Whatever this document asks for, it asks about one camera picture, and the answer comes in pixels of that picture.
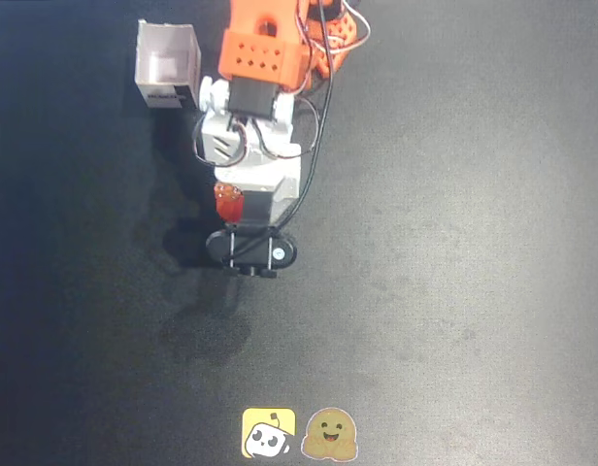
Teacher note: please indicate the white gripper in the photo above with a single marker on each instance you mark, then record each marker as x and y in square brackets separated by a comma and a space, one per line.
[258, 210]

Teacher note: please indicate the white and orange robot arm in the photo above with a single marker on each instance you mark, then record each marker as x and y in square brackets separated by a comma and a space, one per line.
[260, 63]

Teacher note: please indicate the white open cardboard box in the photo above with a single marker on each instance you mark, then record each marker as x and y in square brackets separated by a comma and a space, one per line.
[165, 58]

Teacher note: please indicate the yellow robot sticker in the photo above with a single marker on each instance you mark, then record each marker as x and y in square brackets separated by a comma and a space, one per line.
[269, 432]

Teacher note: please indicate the hugging face emoji sticker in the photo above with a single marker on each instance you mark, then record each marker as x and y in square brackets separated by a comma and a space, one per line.
[329, 434]

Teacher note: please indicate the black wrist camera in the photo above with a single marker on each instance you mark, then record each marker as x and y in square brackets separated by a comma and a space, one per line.
[253, 250]

